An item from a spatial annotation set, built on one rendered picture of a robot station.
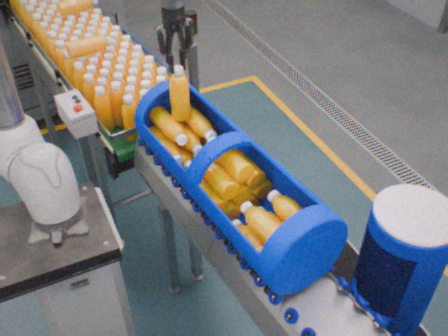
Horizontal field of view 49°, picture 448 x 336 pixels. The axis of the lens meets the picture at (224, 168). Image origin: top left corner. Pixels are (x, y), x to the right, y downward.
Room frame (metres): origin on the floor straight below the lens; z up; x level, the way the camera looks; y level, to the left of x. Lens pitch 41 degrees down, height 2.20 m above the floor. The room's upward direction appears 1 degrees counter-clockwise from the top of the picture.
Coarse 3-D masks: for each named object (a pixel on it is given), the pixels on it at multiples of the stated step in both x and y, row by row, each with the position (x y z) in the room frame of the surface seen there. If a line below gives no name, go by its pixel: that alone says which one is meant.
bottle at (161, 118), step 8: (152, 112) 1.56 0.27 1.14; (160, 112) 1.54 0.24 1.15; (168, 112) 1.56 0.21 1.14; (152, 120) 1.54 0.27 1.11; (160, 120) 1.50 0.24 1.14; (168, 120) 1.49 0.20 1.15; (176, 120) 1.52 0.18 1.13; (160, 128) 1.48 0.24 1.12; (168, 128) 1.45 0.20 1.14; (176, 128) 1.45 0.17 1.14; (168, 136) 1.44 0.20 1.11; (176, 136) 1.42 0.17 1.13
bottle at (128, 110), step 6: (132, 102) 1.71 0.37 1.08; (126, 108) 1.69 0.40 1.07; (132, 108) 1.70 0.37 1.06; (126, 114) 1.69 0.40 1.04; (132, 114) 1.69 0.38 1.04; (126, 120) 1.69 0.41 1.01; (132, 120) 1.69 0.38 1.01; (126, 126) 1.69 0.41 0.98; (132, 126) 1.69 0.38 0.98; (132, 138) 1.68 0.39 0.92
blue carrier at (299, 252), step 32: (160, 96) 1.61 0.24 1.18; (192, 96) 1.68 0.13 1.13; (224, 128) 1.52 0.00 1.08; (192, 160) 1.22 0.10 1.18; (256, 160) 1.34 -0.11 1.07; (192, 192) 1.17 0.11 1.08; (288, 192) 1.19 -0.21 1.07; (224, 224) 1.01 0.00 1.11; (288, 224) 0.90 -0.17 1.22; (320, 224) 0.90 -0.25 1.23; (256, 256) 0.88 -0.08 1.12; (288, 256) 0.84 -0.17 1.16; (320, 256) 0.91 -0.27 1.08; (288, 288) 0.85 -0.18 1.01
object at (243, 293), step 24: (144, 168) 1.55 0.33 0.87; (168, 192) 1.38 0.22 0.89; (192, 240) 1.31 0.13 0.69; (216, 264) 1.07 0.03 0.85; (240, 288) 0.95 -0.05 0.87; (312, 288) 0.91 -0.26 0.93; (336, 288) 0.91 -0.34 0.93; (264, 312) 0.85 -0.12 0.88; (312, 312) 0.82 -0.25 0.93; (336, 312) 0.82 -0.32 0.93; (360, 312) 0.82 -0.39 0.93
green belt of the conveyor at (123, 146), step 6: (24, 30) 2.78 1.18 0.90; (42, 54) 2.48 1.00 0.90; (60, 78) 2.22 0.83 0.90; (66, 84) 2.16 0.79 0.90; (102, 132) 1.76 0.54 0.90; (114, 132) 1.76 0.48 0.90; (108, 138) 1.71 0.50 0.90; (126, 138) 1.71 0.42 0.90; (114, 144) 1.67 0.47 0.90; (120, 144) 1.67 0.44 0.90; (126, 144) 1.67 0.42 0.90; (132, 144) 1.67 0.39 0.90; (114, 150) 1.63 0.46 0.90; (120, 150) 1.63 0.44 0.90; (126, 150) 1.64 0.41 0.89; (132, 150) 1.64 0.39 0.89; (114, 156) 1.65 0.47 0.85; (120, 156) 1.61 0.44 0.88; (126, 156) 1.62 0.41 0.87; (132, 156) 1.63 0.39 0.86; (120, 162) 1.61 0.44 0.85
